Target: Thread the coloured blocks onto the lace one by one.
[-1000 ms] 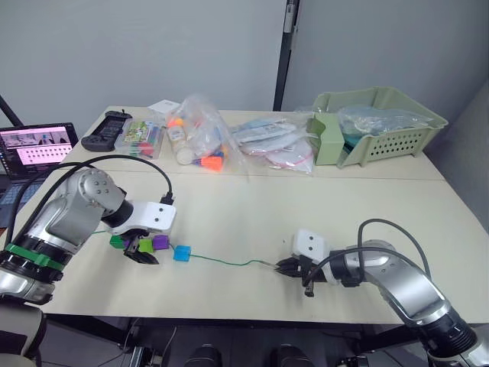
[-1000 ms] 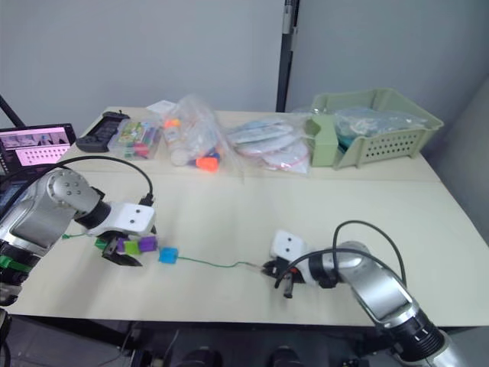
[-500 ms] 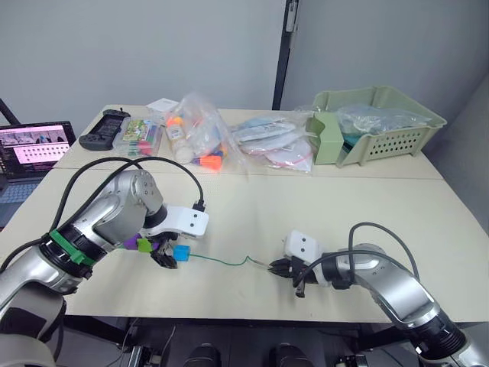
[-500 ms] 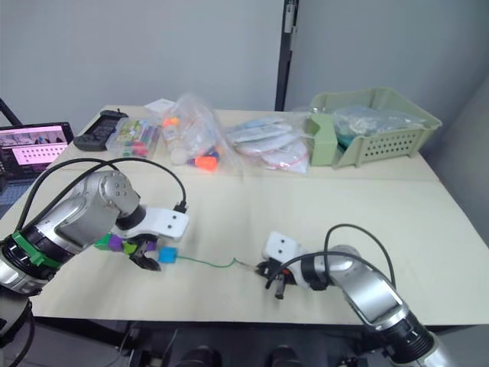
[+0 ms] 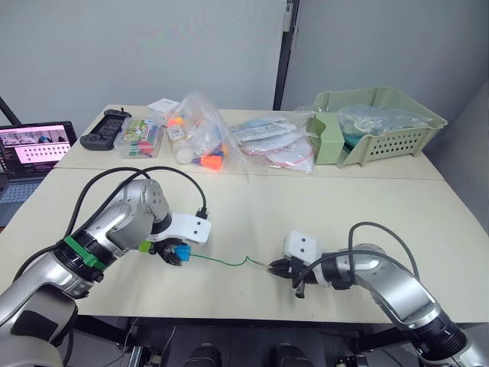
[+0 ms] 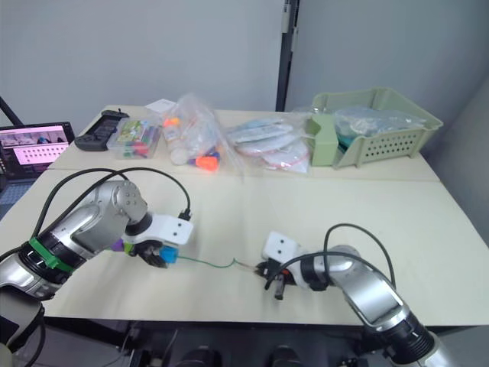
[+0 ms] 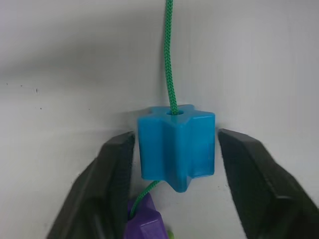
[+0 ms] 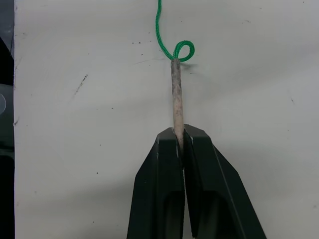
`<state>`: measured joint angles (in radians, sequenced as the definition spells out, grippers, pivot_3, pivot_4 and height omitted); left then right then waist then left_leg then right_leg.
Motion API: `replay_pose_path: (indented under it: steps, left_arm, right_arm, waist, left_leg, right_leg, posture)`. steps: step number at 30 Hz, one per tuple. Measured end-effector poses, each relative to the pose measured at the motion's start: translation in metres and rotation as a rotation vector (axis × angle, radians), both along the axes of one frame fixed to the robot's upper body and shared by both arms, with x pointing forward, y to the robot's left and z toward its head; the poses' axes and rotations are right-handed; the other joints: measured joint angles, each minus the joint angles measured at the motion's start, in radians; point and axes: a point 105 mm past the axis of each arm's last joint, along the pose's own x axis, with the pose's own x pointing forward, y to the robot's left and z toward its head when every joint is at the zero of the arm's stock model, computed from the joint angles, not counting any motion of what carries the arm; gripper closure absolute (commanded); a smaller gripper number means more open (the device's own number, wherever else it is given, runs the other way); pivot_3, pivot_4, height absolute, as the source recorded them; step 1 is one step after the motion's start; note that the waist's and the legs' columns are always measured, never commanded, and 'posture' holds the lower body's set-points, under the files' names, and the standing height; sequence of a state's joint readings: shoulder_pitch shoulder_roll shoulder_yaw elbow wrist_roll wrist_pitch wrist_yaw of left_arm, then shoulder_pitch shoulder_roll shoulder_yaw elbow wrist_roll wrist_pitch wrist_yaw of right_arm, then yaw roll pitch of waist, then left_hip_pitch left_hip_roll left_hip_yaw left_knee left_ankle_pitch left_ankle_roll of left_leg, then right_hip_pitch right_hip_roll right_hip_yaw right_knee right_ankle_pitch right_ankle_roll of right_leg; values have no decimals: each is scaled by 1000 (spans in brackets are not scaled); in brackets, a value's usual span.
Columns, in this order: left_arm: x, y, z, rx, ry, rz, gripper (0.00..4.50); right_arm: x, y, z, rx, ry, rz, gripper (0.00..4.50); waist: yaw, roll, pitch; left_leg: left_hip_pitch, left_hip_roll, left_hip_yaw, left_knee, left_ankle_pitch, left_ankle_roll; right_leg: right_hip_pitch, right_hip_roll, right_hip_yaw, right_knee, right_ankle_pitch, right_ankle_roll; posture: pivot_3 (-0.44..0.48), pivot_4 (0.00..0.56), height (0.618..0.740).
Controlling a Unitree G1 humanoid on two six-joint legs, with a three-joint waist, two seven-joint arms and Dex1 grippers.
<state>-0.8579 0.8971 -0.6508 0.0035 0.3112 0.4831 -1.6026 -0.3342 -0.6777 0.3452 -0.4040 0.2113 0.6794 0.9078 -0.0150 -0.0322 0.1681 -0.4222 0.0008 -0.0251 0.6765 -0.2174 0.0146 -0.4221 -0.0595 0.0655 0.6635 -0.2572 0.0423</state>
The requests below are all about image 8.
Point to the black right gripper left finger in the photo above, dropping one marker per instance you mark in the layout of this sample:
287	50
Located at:
155	179

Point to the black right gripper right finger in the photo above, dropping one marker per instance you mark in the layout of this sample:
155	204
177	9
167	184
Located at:
219	179

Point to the green lace with wooden needle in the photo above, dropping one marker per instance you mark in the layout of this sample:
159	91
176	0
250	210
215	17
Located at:
177	94

